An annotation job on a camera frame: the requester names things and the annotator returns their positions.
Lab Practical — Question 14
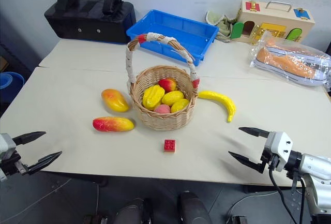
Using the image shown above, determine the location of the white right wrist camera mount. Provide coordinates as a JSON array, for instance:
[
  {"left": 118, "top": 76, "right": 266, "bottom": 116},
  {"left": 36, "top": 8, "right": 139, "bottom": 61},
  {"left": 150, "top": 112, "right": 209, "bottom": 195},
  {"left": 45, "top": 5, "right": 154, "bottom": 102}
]
[{"left": 262, "top": 131, "right": 294, "bottom": 172}]

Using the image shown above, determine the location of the wicker basket with taped handle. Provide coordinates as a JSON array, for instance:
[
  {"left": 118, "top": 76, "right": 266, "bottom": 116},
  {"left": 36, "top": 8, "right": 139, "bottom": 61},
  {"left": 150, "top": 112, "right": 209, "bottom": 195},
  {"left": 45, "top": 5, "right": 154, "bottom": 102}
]
[{"left": 125, "top": 32, "right": 201, "bottom": 131}]

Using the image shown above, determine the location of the long red yellow toy mango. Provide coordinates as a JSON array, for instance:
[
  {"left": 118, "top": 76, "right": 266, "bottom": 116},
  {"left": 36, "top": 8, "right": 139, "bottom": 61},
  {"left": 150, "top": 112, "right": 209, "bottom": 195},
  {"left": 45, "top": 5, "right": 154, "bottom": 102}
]
[{"left": 92, "top": 116, "right": 135, "bottom": 133}]

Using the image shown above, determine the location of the blue bucket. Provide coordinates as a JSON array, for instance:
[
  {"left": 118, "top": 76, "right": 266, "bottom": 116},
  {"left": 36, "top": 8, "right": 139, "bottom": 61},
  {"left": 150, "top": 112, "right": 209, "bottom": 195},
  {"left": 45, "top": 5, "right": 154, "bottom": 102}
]
[{"left": 0, "top": 71, "right": 25, "bottom": 103}]

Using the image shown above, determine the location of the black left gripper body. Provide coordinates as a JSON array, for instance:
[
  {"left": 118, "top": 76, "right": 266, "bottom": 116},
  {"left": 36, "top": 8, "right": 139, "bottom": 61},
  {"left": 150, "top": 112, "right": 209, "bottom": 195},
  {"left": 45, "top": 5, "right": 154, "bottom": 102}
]
[{"left": 0, "top": 151, "right": 28, "bottom": 177}]

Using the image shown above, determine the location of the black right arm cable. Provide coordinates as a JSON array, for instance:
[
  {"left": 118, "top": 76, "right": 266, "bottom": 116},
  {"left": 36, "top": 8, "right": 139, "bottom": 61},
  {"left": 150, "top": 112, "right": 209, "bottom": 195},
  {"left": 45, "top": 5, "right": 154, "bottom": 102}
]
[{"left": 268, "top": 167, "right": 306, "bottom": 224}]

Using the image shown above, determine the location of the yellow toy starfruit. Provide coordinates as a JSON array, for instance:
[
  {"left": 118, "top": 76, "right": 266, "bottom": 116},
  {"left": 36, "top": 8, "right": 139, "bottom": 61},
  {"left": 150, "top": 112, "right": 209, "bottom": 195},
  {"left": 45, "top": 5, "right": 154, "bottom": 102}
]
[{"left": 142, "top": 85, "right": 166, "bottom": 111}]

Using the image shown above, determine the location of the white floor cable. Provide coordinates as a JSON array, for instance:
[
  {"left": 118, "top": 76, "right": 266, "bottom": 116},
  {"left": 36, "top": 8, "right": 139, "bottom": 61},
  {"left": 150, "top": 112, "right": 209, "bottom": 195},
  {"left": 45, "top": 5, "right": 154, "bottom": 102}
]
[{"left": 227, "top": 191, "right": 278, "bottom": 224}]

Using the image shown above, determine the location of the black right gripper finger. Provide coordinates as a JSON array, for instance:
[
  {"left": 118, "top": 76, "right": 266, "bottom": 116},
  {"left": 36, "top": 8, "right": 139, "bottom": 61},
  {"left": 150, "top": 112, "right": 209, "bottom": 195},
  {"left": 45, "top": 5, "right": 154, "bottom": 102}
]
[
  {"left": 228, "top": 151, "right": 265, "bottom": 174},
  {"left": 238, "top": 127, "right": 271, "bottom": 139}
]

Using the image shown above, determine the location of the yellow toy lemon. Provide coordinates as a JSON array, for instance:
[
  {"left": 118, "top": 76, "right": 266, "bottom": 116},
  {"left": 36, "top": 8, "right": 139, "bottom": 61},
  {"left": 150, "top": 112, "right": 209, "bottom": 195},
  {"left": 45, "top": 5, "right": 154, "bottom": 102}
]
[
  {"left": 161, "top": 90, "right": 185, "bottom": 107},
  {"left": 170, "top": 98, "right": 190, "bottom": 114}
]

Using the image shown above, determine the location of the green crumpled cloth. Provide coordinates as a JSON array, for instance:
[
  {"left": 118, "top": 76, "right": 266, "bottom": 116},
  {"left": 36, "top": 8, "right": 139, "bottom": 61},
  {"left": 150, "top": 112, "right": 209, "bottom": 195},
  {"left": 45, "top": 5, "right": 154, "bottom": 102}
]
[{"left": 205, "top": 10, "right": 237, "bottom": 42}]

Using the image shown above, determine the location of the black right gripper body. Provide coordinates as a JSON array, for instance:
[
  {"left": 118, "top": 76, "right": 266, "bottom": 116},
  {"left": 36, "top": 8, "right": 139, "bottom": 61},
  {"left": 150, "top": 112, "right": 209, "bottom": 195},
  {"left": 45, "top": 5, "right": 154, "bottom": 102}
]
[{"left": 259, "top": 151, "right": 280, "bottom": 174}]

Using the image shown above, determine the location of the orange canvas shoe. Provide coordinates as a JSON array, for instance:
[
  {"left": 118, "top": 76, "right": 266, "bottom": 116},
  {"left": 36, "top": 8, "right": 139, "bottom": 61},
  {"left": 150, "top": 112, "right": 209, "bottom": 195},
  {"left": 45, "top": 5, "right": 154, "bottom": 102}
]
[{"left": 255, "top": 39, "right": 328, "bottom": 82}]

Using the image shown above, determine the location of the pink toy peach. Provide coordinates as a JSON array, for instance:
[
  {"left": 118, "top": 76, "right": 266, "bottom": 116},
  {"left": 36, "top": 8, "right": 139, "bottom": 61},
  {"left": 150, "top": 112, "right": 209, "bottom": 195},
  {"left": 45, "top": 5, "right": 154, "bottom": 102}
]
[{"left": 154, "top": 104, "right": 172, "bottom": 115}]

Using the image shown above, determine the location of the red toy building brick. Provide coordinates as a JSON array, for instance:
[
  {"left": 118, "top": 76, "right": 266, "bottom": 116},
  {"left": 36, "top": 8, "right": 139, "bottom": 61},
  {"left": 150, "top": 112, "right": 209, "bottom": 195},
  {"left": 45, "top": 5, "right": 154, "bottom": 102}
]
[{"left": 163, "top": 139, "right": 177, "bottom": 154}]

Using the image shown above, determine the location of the black padded bag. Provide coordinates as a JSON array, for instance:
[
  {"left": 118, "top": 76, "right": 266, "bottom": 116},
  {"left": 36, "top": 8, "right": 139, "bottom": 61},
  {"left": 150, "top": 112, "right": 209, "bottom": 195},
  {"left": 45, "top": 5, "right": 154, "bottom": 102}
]
[{"left": 43, "top": 0, "right": 137, "bottom": 45}]

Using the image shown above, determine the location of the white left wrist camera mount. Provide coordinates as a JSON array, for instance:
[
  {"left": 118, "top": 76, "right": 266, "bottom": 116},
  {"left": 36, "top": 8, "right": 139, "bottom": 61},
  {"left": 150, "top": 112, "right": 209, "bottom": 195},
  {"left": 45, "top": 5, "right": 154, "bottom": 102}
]
[{"left": 0, "top": 132, "right": 18, "bottom": 162}]

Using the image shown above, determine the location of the yellow toy banana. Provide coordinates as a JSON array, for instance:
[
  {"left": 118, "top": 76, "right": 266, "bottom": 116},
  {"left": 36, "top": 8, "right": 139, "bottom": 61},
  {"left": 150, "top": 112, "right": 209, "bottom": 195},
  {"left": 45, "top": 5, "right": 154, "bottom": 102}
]
[{"left": 198, "top": 90, "right": 237, "bottom": 123}]

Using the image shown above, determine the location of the clear plastic bag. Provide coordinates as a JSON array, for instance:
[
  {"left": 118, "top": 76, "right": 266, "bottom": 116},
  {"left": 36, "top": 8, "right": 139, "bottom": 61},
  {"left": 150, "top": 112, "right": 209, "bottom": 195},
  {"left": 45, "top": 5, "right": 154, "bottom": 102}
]
[{"left": 249, "top": 30, "right": 331, "bottom": 87}]

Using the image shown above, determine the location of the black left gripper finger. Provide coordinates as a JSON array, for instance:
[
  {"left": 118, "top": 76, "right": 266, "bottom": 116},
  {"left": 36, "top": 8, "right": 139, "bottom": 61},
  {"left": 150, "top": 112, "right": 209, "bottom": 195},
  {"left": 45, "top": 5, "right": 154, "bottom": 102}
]
[
  {"left": 26, "top": 151, "right": 63, "bottom": 176},
  {"left": 12, "top": 131, "right": 47, "bottom": 146}
]

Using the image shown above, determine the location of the wooden lock box toy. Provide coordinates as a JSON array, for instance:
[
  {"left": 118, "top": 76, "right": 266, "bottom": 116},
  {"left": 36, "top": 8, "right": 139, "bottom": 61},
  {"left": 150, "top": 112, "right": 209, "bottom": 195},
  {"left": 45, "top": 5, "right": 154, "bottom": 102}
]
[{"left": 230, "top": 0, "right": 316, "bottom": 44}]

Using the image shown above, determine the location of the blue plastic tray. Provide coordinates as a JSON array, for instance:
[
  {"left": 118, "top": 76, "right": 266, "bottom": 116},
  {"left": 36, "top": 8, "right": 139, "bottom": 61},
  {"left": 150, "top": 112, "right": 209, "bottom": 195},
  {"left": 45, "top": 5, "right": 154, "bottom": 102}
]
[{"left": 126, "top": 9, "right": 220, "bottom": 67}]

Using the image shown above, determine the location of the dark rounded shape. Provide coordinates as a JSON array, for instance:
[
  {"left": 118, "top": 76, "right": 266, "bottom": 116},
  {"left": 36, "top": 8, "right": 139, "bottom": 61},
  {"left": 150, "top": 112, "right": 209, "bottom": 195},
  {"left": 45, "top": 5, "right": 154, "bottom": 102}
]
[
  {"left": 179, "top": 191, "right": 213, "bottom": 224},
  {"left": 116, "top": 197, "right": 154, "bottom": 224}
]

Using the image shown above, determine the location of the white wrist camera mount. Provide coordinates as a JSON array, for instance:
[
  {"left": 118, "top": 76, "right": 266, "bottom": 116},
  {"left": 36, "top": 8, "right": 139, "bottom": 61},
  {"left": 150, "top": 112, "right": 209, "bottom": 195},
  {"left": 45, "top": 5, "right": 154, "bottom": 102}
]
[
  {"left": 0, "top": 132, "right": 18, "bottom": 162},
  {"left": 262, "top": 131, "right": 294, "bottom": 172}
]

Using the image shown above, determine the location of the red yellow toy apple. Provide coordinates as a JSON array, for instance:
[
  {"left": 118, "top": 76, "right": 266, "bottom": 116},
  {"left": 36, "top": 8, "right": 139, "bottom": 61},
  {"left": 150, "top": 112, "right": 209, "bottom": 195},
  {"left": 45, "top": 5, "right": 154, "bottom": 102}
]
[{"left": 158, "top": 78, "right": 178, "bottom": 93}]

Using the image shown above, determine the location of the plump orange yellow toy mango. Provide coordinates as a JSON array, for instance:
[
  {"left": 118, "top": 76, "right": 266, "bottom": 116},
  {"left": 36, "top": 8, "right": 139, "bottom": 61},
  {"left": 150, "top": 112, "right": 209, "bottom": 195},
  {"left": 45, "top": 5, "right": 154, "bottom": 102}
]
[{"left": 101, "top": 88, "right": 130, "bottom": 113}]

